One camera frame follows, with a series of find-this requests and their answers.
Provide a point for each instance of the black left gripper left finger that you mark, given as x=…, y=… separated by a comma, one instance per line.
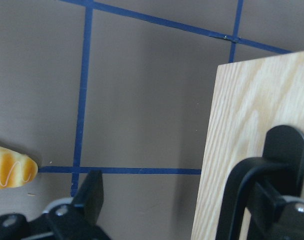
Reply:
x=89, y=198

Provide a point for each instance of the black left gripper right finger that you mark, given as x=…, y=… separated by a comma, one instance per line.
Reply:
x=265, y=203

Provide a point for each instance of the black metal drawer handle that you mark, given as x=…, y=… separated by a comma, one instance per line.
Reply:
x=282, y=164

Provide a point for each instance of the wooden drawer front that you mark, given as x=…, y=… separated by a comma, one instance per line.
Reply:
x=250, y=97

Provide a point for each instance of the toy bread roll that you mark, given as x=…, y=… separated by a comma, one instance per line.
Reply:
x=16, y=169

